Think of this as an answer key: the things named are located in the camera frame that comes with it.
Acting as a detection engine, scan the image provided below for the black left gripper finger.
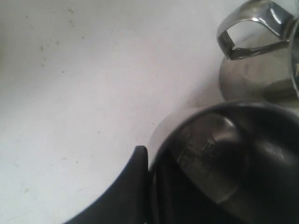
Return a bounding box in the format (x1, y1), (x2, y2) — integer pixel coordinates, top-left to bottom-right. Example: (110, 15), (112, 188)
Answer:
(67, 146), (148, 224)

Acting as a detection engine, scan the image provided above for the stainless steel mug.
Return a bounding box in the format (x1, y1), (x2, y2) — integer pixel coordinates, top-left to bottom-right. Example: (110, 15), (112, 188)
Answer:
(217, 0), (299, 107)
(148, 101), (299, 224)

